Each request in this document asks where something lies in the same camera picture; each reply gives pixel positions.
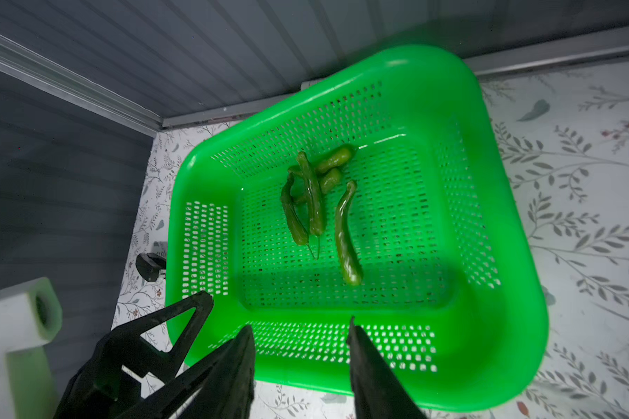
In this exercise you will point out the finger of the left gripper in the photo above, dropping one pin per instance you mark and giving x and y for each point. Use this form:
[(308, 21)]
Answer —
[(169, 398)]

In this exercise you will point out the black stapler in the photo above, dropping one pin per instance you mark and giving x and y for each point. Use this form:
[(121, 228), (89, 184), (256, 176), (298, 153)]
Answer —
[(151, 266)]

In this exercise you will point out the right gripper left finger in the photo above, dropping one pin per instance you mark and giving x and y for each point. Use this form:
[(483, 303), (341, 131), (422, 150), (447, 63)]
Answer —
[(227, 392)]

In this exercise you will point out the green plastic basket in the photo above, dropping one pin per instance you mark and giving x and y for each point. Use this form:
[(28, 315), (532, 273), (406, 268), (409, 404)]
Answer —
[(450, 296)]

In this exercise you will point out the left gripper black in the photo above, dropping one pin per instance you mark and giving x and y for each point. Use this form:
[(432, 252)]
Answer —
[(123, 370)]

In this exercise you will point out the green pepper long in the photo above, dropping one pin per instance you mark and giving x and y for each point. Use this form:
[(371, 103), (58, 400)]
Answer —
[(352, 271)]

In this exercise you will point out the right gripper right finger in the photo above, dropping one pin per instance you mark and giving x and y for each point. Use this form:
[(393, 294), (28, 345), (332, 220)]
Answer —
[(377, 391)]

